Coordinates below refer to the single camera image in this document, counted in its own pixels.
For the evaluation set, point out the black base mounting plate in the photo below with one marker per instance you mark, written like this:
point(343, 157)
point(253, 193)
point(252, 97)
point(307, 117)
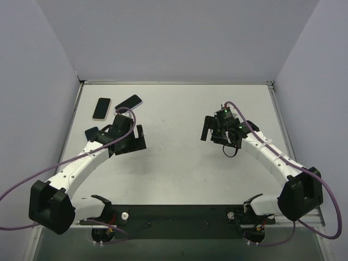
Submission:
point(183, 221)

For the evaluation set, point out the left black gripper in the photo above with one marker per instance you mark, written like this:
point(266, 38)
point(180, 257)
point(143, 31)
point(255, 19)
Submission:
point(133, 143)

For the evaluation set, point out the phone in blue case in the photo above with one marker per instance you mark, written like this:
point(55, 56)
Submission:
point(89, 133)

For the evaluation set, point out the aluminium front frame rail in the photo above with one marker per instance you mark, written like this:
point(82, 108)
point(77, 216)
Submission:
point(122, 215)

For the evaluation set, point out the phone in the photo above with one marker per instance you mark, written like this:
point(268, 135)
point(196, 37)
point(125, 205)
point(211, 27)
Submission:
point(130, 103)
point(101, 109)
point(89, 133)

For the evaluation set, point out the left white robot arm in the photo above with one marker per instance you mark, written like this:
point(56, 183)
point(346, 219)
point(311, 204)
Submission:
point(51, 202)

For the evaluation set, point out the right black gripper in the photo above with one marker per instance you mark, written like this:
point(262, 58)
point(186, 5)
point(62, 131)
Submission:
point(213, 130)

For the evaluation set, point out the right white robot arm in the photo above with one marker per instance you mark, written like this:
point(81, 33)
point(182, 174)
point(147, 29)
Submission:
point(301, 188)

